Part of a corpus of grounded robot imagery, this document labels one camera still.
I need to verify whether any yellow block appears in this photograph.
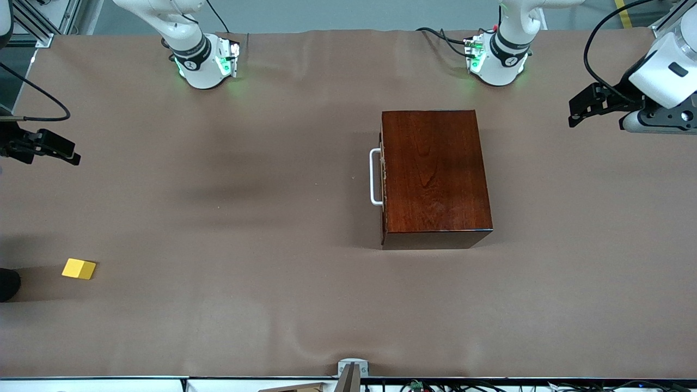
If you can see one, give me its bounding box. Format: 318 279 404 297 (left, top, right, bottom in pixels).
62 258 97 280

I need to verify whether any white metal drawer handle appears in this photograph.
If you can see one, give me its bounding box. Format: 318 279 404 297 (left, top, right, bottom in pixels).
370 148 384 206

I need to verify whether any black round knob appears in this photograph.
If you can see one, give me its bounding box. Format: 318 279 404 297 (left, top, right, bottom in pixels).
0 268 21 303

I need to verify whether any dark red wooden cabinet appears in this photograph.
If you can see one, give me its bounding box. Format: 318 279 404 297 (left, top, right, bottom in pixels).
380 109 494 251

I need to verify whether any table cover cloth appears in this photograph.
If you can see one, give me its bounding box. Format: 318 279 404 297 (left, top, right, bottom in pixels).
0 28 697 380

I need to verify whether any light wooden board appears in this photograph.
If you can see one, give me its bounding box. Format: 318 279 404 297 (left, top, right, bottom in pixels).
259 382 326 392

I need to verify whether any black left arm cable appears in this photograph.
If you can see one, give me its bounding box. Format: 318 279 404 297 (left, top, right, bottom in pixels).
584 0 662 104

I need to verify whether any aluminium frame profile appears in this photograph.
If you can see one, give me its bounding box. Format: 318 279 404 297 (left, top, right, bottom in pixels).
650 0 697 40
8 0 82 50

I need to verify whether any black base cable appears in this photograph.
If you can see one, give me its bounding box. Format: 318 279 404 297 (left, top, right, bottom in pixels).
417 26 474 58

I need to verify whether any thin black cable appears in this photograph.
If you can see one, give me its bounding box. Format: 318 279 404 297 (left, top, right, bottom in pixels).
206 0 230 34

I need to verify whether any white frame rail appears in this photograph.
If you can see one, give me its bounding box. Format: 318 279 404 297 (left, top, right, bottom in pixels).
0 376 697 392

